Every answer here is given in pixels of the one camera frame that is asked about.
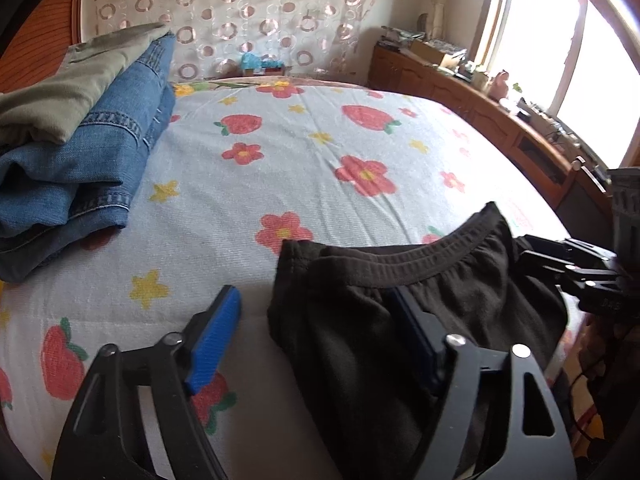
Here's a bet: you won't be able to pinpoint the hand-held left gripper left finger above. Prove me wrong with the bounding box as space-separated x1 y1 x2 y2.
51 285 243 480

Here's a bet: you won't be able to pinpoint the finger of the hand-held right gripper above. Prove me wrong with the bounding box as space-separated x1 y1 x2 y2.
519 252 622 302
520 234 615 267

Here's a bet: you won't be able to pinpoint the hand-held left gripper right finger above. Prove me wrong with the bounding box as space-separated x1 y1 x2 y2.
385 287 578 480

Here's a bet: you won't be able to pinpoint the black pants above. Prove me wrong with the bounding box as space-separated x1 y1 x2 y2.
267 201 569 480

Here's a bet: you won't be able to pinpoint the olive green pants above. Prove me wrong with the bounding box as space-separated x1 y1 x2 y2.
0 22 173 144

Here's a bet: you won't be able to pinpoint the wooden chair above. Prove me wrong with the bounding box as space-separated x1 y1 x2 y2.
514 132 587 188

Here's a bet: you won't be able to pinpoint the window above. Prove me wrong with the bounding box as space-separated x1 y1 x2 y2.
472 0 640 167

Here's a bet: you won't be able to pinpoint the long wooden cabinet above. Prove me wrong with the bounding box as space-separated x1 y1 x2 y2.
370 41 610 211

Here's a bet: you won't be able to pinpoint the dark denim jeans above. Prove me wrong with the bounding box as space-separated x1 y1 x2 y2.
0 217 128 283

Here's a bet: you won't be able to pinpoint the floral bed sheet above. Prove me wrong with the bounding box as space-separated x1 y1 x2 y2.
0 77 587 480

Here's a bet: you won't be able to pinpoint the blue denim jeans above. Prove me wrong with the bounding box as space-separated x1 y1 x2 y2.
0 32 177 242

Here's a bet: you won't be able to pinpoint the cardboard box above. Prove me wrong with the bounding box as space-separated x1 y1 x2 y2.
409 38 462 69

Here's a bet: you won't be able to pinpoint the blue plastic bag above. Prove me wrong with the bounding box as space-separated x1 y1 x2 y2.
241 53 282 72

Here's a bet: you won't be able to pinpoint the circle patterned curtain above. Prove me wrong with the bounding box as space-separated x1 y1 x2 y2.
80 0 385 82

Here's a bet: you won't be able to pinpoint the wooden slatted panel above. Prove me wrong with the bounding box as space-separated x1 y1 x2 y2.
0 0 85 94

